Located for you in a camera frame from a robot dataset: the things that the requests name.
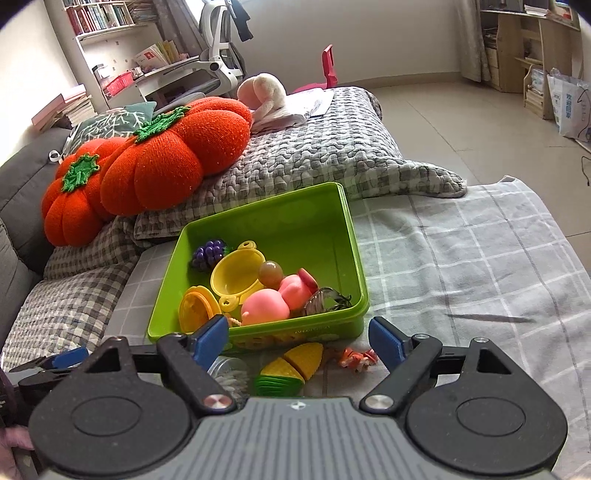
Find amber plastic hair clip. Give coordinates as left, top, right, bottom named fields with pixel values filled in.
left=257, top=261, right=283, bottom=289

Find orange plastic toy mould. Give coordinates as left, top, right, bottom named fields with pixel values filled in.
left=178, top=285, right=227, bottom=335

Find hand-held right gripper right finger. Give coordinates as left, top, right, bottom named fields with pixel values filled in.
left=359, top=316, right=509, bottom=414

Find small orange pumpkin cushion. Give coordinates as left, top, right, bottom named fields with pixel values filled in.
left=41, top=137, right=125, bottom=247

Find black cable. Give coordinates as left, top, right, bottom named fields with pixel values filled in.
left=577, top=138, right=591, bottom=185

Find light curtain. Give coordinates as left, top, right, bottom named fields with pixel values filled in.
left=457, top=0, right=492, bottom=84

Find white office chair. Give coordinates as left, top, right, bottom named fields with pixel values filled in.
left=134, top=0, right=252, bottom=104

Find teal patterned cushion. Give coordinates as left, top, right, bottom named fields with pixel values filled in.
left=62, top=102, right=158, bottom=155

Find stack of books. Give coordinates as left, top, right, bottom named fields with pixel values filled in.
left=31, top=84, right=98, bottom=132

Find pink white plush toy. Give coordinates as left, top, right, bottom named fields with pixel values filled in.
left=237, top=74, right=289, bottom=123

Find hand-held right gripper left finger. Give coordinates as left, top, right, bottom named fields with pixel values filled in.
left=88, top=315, right=237, bottom=414

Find yellow toy pot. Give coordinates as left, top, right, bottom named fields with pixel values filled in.
left=210, top=240, right=267, bottom=311

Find wooden desk with shelves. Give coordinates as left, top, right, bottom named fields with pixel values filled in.
left=480, top=0, right=583, bottom=118

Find pink rubber pig toy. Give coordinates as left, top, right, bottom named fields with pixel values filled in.
left=240, top=268, right=319, bottom=326

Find purple toy grapes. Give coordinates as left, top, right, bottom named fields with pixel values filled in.
left=191, top=239, right=232, bottom=273

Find small orange tiger figurine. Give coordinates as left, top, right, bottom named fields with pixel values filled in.
left=337, top=348, right=379, bottom=372

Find grey grid bed sheet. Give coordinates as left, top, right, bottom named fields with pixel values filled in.
left=104, top=178, right=591, bottom=480

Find clear cotton swab container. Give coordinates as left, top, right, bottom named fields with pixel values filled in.
left=207, top=354, right=252, bottom=409

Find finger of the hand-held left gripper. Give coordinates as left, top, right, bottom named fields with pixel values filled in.
left=18, top=366, right=86, bottom=393
left=9, top=347, right=90, bottom=374

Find person's left hand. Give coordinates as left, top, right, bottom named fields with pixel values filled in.
left=0, top=427, right=35, bottom=450

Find white bookshelf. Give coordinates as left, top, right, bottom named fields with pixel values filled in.
left=60, top=0, right=204, bottom=116

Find yellow green toy corn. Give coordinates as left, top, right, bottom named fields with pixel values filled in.
left=253, top=342, right=324, bottom=397

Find large orange pumpkin cushion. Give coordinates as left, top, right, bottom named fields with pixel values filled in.
left=100, top=97, right=254, bottom=217

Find green plastic box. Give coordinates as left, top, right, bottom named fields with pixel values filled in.
left=147, top=182, right=370, bottom=354

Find grey sofa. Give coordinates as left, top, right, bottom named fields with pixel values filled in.
left=0, top=127, right=72, bottom=342

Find red plastic chair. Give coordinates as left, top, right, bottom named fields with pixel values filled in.
left=290, top=45, right=340, bottom=95

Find white paper bag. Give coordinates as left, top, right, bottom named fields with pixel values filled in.
left=547, top=68, right=591, bottom=141

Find white paper sheets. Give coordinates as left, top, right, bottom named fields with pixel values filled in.
left=252, top=88, right=335, bottom=132

